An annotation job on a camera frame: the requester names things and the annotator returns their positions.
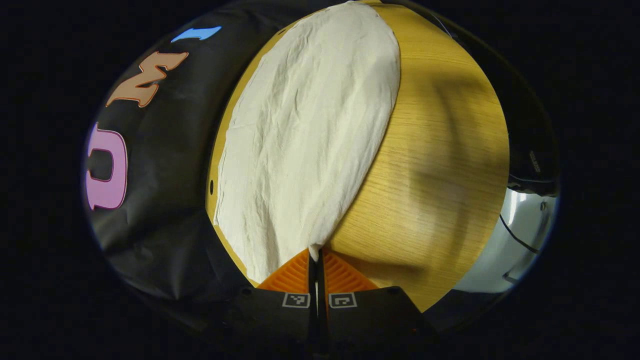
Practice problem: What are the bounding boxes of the dark rounded object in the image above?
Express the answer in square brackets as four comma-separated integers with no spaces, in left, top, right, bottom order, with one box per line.
[507,142,560,197]

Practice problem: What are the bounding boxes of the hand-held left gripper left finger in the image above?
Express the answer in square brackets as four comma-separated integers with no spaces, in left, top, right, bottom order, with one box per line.
[220,247,317,353]

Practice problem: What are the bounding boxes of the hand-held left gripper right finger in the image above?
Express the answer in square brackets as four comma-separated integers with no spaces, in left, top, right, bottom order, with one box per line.
[319,247,437,353]

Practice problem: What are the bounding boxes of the black backdrop cloth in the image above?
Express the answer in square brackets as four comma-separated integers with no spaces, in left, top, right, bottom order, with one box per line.
[81,0,351,302]

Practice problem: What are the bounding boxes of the cream white jeans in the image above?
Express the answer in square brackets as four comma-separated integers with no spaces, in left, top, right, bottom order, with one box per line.
[213,1,402,284]

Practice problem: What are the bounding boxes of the thin black floor cable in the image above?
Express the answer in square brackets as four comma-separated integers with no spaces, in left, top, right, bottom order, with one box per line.
[498,213,542,255]

